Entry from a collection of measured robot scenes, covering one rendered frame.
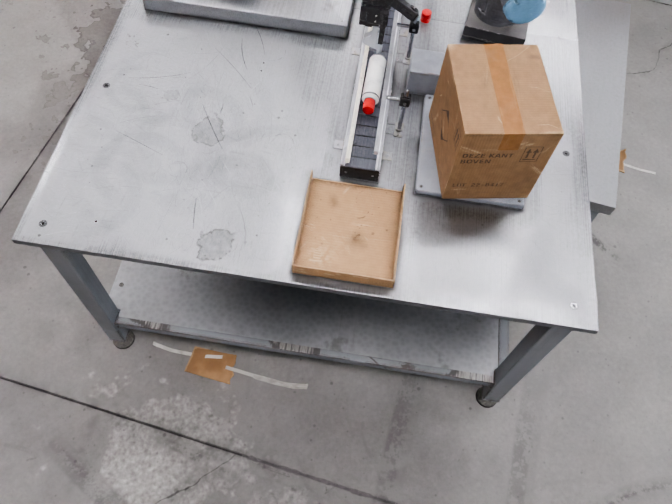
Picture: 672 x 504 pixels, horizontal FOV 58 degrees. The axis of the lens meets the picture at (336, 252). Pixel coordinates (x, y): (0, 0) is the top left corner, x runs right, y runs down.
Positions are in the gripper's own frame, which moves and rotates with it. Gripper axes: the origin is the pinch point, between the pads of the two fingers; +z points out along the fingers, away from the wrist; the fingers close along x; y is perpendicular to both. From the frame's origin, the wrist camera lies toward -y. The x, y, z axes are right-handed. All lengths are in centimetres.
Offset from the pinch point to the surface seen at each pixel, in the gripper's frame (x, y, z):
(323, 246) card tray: 57, 7, 30
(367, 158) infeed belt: 32.9, -1.2, 16.8
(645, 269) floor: -28, -125, 88
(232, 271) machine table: 67, 28, 34
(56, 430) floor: 68, 92, 123
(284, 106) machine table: 13.8, 25.7, 15.0
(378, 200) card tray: 41.0, -5.9, 24.5
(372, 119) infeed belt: 19.7, -0.9, 11.8
